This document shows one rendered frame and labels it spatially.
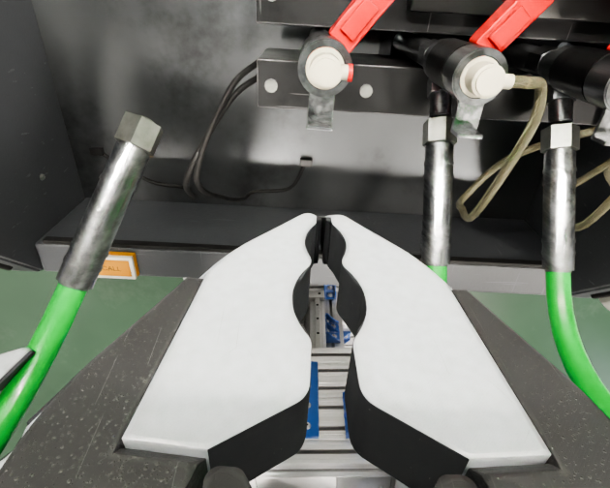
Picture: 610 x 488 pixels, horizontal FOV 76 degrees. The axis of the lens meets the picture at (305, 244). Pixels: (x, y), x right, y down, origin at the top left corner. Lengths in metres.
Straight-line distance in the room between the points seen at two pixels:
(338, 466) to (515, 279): 0.45
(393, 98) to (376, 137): 0.17
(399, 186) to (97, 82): 0.40
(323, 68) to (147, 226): 0.37
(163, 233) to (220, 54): 0.22
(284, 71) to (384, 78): 0.08
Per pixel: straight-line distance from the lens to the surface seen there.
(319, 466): 0.79
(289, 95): 0.35
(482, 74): 0.22
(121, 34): 0.54
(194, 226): 0.51
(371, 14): 0.24
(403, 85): 0.35
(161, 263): 0.49
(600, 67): 0.28
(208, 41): 0.51
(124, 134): 0.23
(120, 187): 0.23
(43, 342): 0.24
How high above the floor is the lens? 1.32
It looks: 58 degrees down
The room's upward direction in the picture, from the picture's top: 179 degrees counter-clockwise
